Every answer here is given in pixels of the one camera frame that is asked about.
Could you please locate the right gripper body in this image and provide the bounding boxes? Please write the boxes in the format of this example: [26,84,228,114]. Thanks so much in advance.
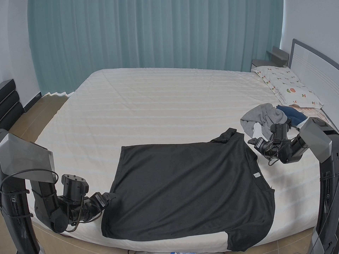
[254,137,277,157]

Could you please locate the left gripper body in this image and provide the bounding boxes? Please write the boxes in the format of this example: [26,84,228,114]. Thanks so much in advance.
[81,192,110,222]

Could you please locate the black T-shirt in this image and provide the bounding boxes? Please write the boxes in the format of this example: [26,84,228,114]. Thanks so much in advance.
[101,128,276,251]

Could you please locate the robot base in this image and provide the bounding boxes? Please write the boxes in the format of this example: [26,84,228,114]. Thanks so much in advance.
[159,250,210,254]

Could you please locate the pile of clothes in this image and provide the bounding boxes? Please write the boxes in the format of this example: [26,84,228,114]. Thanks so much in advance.
[240,103,310,138]

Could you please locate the bed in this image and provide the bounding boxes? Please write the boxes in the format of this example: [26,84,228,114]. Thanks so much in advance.
[33,39,339,253]

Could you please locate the white printed pillow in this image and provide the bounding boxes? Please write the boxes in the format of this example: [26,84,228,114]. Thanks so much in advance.
[251,66,324,109]

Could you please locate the grey bedside table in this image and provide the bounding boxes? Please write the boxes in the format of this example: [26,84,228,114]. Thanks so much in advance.
[251,46,290,72]

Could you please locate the black chest of drawers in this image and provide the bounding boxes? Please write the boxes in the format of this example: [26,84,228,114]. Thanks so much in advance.
[0,79,26,132]

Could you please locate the blue-green curtain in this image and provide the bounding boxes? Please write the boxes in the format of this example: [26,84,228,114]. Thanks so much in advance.
[28,0,284,96]

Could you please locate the black cable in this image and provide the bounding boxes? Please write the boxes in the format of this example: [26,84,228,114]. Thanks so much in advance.
[0,170,59,195]

